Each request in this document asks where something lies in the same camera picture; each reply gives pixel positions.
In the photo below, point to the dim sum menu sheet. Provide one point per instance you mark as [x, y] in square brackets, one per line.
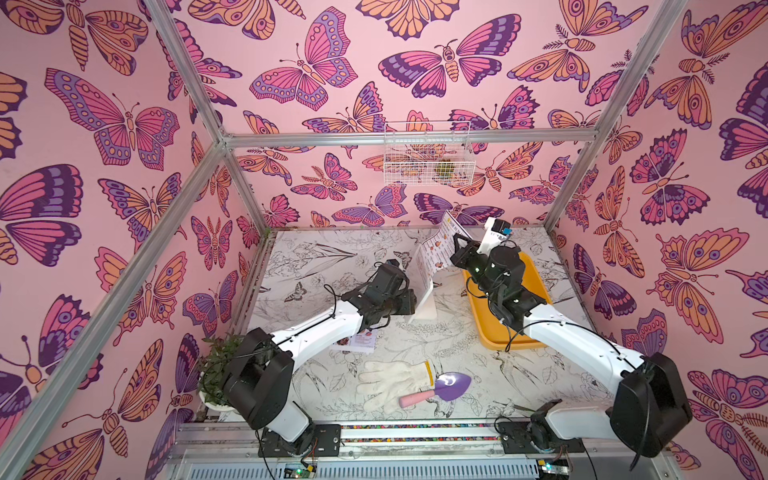
[441, 243]

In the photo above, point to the aluminium front rail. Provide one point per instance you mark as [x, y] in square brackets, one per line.
[431, 449]

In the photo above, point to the white work glove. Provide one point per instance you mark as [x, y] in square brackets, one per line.
[384, 383]

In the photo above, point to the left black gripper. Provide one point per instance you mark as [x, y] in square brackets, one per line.
[408, 303]

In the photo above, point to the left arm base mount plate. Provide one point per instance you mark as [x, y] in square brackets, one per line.
[322, 440]

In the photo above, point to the clear acrylic menu holder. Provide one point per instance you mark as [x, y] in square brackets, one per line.
[421, 272]

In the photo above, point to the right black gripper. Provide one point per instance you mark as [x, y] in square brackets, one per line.
[471, 257]

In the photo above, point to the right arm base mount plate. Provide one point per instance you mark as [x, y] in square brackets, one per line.
[525, 437]

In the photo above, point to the special menu paper sheet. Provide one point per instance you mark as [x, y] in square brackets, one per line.
[364, 342]

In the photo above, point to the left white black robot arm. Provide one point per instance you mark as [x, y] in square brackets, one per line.
[257, 379]

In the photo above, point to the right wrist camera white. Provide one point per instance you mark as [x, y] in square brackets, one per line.
[497, 231]

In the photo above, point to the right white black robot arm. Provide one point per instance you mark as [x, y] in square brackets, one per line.
[648, 407]

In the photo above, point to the white wire wall basket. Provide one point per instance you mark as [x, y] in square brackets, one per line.
[425, 157]

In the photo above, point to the potted green plant white pot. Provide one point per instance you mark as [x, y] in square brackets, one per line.
[213, 366]

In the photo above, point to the purple pink garden trowel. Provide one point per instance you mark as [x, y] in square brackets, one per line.
[449, 386]

